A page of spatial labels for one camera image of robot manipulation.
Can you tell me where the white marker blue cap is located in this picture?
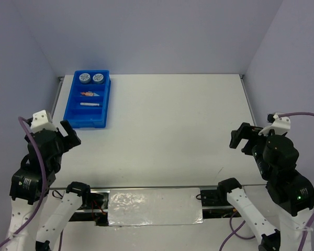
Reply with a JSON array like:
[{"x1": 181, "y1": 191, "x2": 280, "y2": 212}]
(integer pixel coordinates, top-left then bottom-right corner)
[{"x1": 80, "y1": 102, "x2": 103, "y2": 107}]

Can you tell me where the orange pen cap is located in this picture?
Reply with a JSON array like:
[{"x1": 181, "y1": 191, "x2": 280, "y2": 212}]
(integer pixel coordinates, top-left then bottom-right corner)
[{"x1": 81, "y1": 92, "x2": 95, "y2": 97}]

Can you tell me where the blue jar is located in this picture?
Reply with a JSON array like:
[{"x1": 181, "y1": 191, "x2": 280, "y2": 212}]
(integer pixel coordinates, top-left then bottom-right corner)
[
  {"x1": 92, "y1": 73, "x2": 105, "y2": 84},
  {"x1": 78, "y1": 73, "x2": 91, "y2": 84}
]

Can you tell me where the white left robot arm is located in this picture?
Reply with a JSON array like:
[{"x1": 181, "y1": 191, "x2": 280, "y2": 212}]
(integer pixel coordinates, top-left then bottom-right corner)
[{"x1": 1, "y1": 120, "x2": 92, "y2": 250}]

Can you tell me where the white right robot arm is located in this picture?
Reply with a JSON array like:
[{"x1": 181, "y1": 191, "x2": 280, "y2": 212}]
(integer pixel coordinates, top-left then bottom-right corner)
[{"x1": 217, "y1": 122, "x2": 314, "y2": 250}]

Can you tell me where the blue plastic divided bin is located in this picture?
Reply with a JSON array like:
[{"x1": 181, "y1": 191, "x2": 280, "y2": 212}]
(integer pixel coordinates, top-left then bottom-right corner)
[{"x1": 63, "y1": 70, "x2": 111, "y2": 129}]

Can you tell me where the silver foil tape sheet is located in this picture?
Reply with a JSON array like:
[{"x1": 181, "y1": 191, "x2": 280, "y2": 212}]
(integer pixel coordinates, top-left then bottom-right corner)
[{"x1": 108, "y1": 188, "x2": 204, "y2": 226}]

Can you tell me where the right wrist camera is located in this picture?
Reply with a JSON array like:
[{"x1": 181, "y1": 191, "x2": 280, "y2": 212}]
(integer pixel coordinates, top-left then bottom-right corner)
[{"x1": 258, "y1": 112, "x2": 291, "y2": 136}]

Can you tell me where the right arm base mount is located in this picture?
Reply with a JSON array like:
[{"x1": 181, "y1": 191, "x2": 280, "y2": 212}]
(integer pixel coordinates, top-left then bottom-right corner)
[{"x1": 196, "y1": 187, "x2": 234, "y2": 219}]

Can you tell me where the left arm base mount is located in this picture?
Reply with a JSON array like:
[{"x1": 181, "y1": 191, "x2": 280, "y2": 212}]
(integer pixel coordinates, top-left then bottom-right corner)
[{"x1": 66, "y1": 181, "x2": 109, "y2": 226}]

